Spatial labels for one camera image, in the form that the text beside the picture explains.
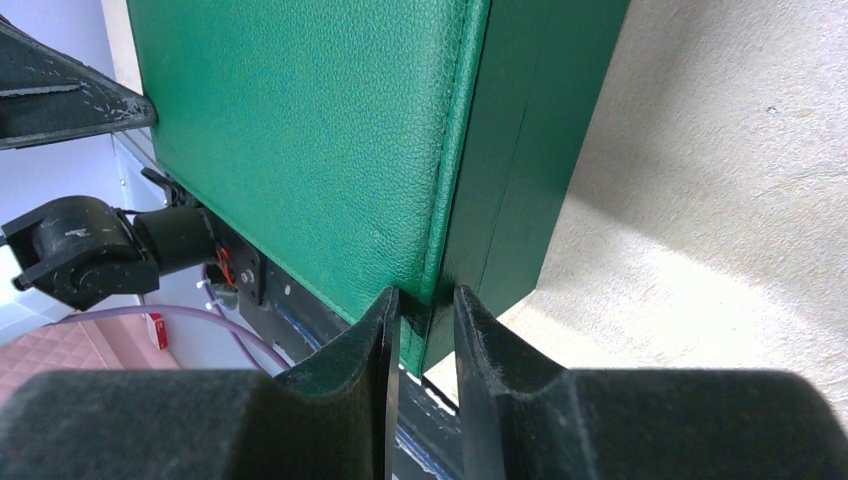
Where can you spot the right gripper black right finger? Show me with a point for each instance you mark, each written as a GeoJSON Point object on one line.
{"type": "Point", "coordinates": [524, 416]}

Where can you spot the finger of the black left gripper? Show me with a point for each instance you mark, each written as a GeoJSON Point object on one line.
{"type": "Point", "coordinates": [49, 97]}

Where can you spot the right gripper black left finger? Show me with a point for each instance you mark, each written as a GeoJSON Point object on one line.
{"type": "Point", "coordinates": [143, 424]}

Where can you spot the green jewelry box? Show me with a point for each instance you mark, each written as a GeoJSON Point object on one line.
{"type": "Point", "coordinates": [366, 144]}

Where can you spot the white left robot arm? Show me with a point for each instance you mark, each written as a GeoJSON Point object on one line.
{"type": "Point", "coordinates": [78, 249]}

